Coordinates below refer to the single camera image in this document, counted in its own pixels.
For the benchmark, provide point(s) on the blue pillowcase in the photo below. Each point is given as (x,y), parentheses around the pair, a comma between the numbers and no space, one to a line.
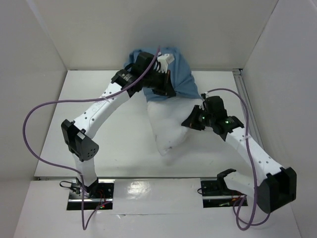
(180,73)

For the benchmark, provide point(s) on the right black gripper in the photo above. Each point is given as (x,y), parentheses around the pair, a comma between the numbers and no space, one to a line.
(197,117)

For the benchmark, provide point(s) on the white pillow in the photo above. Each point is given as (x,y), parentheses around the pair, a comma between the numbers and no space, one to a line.
(166,118)

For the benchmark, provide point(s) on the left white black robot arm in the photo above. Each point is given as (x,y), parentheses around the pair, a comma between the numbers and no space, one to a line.
(146,72)

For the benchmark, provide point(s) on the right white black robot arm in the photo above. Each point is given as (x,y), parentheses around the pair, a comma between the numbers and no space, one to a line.
(271,185)

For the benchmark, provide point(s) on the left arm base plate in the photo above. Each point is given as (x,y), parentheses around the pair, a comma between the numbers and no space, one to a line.
(102,196)

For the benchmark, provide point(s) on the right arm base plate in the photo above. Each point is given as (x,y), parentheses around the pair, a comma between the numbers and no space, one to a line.
(216,196)

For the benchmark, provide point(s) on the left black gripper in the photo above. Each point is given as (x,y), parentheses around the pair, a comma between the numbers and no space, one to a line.
(167,89)

